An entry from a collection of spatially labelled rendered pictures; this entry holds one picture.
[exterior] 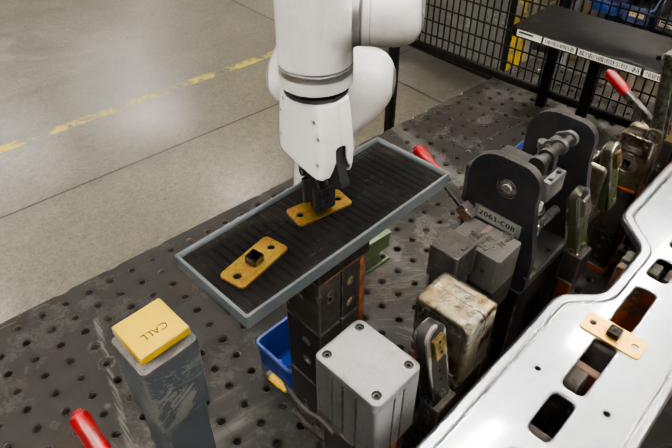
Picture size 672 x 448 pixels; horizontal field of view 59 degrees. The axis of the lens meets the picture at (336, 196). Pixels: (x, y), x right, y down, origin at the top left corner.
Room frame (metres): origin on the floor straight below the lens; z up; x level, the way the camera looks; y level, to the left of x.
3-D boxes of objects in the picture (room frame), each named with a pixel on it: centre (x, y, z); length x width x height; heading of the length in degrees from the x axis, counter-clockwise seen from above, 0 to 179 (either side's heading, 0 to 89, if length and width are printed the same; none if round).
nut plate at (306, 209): (0.61, 0.02, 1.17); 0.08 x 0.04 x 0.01; 125
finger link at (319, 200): (0.58, 0.01, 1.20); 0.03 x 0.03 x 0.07; 35
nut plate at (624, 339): (0.52, -0.38, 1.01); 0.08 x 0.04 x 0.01; 45
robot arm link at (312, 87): (0.61, 0.02, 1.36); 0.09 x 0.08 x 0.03; 35
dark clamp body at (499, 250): (0.64, -0.22, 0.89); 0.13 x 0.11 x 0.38; 45
